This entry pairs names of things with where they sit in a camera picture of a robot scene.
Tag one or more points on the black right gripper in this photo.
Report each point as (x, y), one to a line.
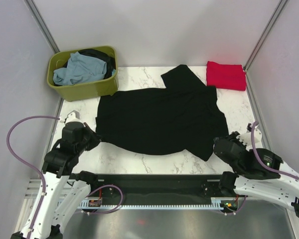
(232, 137)

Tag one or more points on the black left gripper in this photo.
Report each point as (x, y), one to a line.
(95, 138)

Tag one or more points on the black t shirt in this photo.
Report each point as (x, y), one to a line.
(158, 121)

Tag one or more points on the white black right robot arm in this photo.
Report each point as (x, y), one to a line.
(256, 172)

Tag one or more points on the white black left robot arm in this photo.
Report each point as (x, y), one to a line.
(61, 191)

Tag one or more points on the olive green plastic bin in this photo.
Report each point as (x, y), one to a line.
(86, 90)

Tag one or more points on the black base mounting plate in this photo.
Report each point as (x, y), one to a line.
(155, 189)

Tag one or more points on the light blue t shirt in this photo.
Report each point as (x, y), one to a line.
(80, 69)

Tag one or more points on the folded red t shirt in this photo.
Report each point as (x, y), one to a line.
(224, 76)

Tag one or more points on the black garment in bin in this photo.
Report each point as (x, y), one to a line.
(111, 65)

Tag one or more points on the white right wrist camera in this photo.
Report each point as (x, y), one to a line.
(247, 138)

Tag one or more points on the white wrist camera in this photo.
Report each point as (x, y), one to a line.
(73, 116)
(247, 138)

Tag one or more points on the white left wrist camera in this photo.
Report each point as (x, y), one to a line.
(73, 116)

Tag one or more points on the slotted cable duct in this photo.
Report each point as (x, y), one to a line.
(215, 204)

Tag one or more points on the aluminium front rail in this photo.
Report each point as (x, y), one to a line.
(32, 189)

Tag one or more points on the left aluminium corner post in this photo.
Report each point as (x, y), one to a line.
(42, 25)

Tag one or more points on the aluminium corner post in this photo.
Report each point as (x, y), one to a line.
(42, 25)
(267, 30)

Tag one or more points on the right aluminium corner post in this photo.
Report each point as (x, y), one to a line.
(267, 30)

